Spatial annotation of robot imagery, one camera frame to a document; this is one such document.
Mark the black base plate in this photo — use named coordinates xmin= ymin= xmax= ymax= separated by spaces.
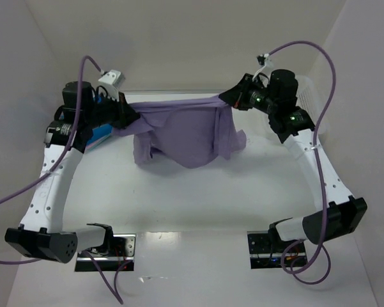
xmin=247 ymin=231 xmax=308 ymax=269
xmin=74 ymin=233 xmax=137 ymax=272

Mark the purple polo shirt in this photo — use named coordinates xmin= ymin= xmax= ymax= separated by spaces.
xmin=112 ymin=96 xmax=247 ymax=169

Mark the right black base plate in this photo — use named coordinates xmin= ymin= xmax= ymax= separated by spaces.
xmin=247 ymin=231 xmax=308 ymax=269

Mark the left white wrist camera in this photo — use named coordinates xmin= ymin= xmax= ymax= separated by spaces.
xmin=98 ymin=70 xmax=126 ymax=96

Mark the purple cable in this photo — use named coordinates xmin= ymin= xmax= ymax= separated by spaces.
xmin=268 ymin=40 xmax=337 ymax=285
xmin=0 ymin=56 xmax=125 ymax=305

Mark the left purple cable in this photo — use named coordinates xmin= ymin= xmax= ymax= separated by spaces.
xmin=0 ymin=56 xmax=125 ymax=305

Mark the white plastic basket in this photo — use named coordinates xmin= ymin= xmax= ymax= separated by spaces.
xmin=261 ymin=74 xmax=330 ymax=141

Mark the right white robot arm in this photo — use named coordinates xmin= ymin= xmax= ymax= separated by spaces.
xmin=219 ymin=69 xmax=367 ymax=244

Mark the pink folded shirt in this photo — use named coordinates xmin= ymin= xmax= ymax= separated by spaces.
xmin=85 ymin=135 xmax=110 ymax=152

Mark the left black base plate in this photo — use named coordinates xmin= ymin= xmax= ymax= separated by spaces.
xmin=74 ymin=233 xmax=137 ymax=272

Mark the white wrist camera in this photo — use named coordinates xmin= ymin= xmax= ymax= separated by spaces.
xmin=98 ymin=70 xmax=126 ymax=96
xmin=256 ymin=53 xmax=274 ymax=73

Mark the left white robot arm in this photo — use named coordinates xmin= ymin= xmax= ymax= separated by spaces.
xmin=4 ymin=81 xmax=140 ymax=263

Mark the blue folded shirt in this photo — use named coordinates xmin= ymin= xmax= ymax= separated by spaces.
xmin=92 ymin=125 xmax=112 ymax=137

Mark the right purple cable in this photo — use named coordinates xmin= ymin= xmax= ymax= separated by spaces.
xmin=268 ymin=40 xmax=337 ymax=285

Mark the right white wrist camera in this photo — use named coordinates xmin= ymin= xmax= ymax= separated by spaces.
xmin=256 ymin=53 xmax=274 ymax=73

